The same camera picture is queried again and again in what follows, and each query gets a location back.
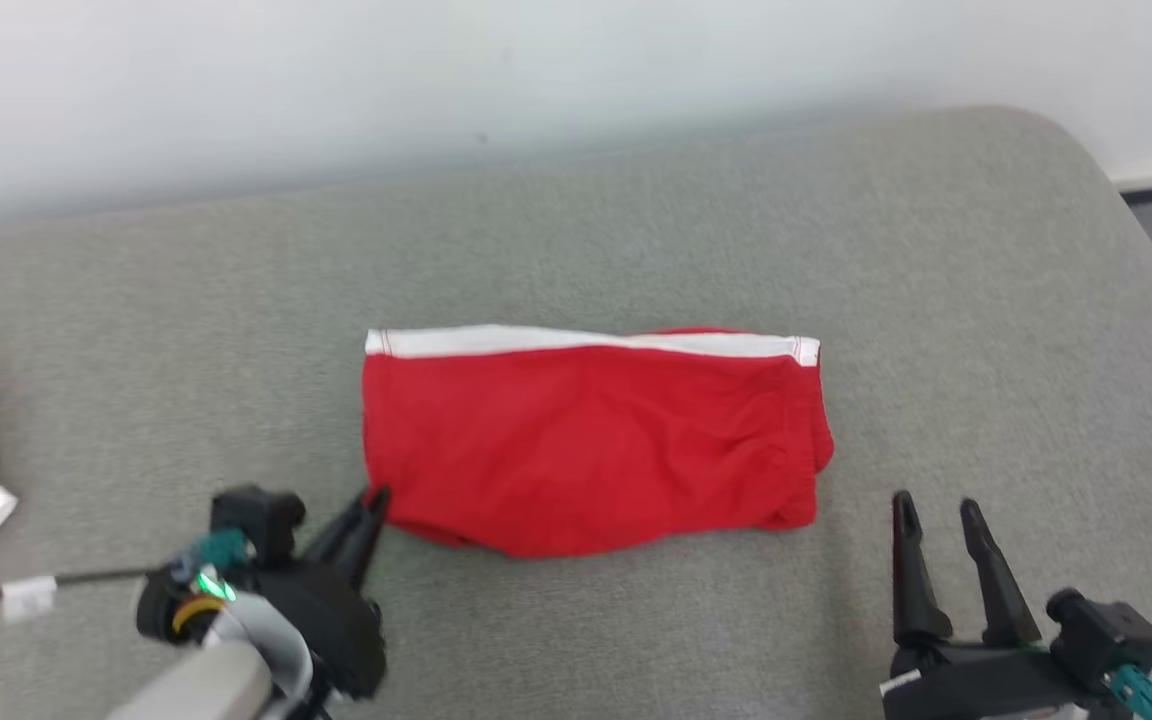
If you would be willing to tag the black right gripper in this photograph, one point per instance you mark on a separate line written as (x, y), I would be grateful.
(986, 685)

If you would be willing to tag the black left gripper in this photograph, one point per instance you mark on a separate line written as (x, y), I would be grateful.
(336, 630)

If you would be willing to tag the red shorts with white stripe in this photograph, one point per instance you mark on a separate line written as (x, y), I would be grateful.
(586, 450)

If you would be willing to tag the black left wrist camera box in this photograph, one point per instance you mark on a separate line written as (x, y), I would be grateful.
(261, 520)

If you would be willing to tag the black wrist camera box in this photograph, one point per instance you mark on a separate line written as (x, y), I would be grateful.
(261, 520)
(1106, 630)

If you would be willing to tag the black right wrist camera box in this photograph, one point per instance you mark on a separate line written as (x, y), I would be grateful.
(1106, 630)

